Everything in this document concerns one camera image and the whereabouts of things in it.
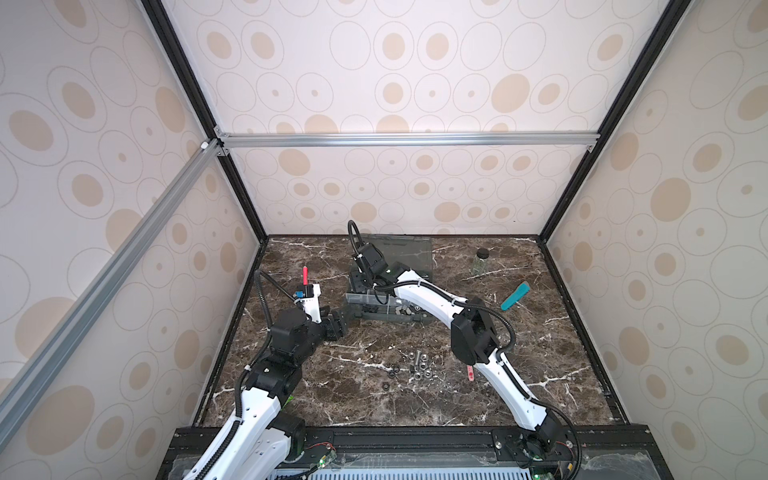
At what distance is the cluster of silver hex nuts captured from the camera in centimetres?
87

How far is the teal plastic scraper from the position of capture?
3.34 ft

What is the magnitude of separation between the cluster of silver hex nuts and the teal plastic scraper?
34 centimetres
